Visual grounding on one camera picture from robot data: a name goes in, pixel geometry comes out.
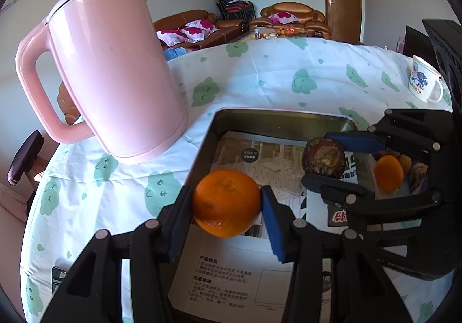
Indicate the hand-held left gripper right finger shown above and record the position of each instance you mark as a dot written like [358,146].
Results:
[276,231]

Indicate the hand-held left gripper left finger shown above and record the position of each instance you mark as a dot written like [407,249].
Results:
[180,223]

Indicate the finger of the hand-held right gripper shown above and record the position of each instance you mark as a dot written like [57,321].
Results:
[346,200]
[355,142]

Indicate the large orange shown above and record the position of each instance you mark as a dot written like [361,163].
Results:
[225,204]

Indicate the metal tray with pink rim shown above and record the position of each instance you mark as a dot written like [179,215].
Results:
[274,122]

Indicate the small orange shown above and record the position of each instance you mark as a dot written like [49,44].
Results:
[388,173]

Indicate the white printed mug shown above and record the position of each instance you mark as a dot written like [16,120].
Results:
[420,77]

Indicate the pink packaging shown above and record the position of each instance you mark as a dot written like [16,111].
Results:
[400,43]

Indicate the black television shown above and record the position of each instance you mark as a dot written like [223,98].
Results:
[415,41]

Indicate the cluttered coffee table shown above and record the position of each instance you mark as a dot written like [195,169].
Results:
[281,32]

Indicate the black smartphone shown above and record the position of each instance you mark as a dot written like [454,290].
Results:
[57,279]

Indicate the brown wooden door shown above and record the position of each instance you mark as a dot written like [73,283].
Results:
[343,2]

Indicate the pink floral pillow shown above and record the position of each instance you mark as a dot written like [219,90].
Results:
[200,30]
[285,17]
[169,38]

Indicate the brown leather armchair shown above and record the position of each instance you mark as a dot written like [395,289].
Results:
[292,7]

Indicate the pink electric kettle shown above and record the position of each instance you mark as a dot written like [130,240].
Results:
[115,74]

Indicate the wooden chair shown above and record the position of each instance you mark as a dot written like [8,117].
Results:
[66,106]

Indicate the blue checked cloth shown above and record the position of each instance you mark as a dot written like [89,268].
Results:
[175,55]

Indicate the dark padded stool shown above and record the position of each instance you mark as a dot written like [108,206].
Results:
[25,153]

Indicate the stacked chairs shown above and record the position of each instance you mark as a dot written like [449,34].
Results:
[234,7]

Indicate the brown leather sofa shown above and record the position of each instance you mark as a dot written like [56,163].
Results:
[173,20]

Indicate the white air conditioner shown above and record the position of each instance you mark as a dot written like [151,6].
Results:
[7,2]

